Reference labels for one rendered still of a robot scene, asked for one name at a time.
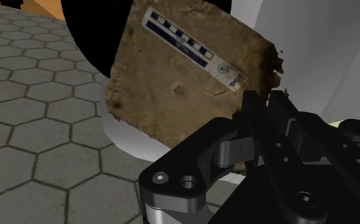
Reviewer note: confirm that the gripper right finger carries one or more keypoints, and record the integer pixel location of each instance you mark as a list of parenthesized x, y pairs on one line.
[(347, 149)]

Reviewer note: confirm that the brown rough slab with label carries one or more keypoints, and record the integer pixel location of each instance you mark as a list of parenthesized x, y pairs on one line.
[(167, 80)]

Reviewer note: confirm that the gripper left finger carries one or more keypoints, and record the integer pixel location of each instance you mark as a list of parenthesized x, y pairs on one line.
[(180, 161)]

